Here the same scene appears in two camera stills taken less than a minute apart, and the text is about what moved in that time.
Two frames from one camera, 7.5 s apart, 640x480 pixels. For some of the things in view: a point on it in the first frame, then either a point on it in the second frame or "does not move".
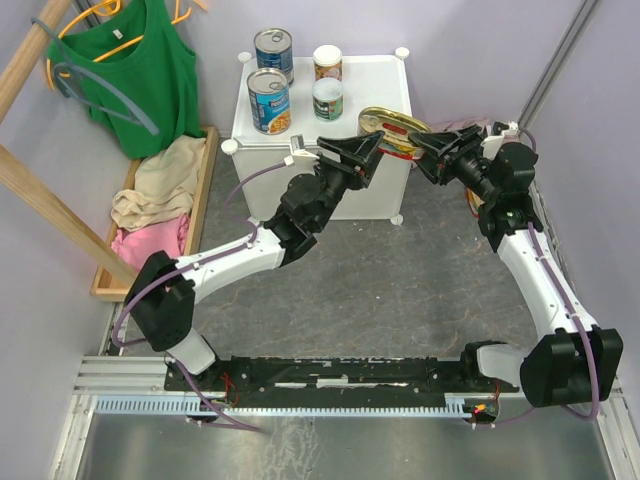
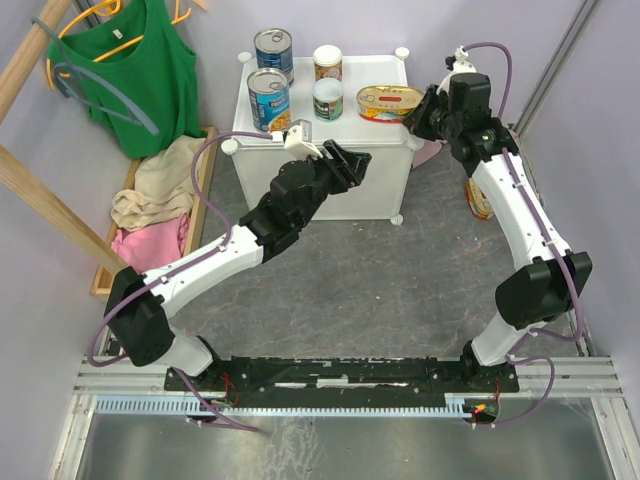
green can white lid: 328,99 does not move
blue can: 270,102 does not move
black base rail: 332,381 does not move
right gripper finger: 429,164 -> 418,122
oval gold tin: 474,202 does not move
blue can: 274,48 does not move
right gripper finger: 443,143 -> 430,94
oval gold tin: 397,128 -> 387,103
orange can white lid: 328,62 does not move
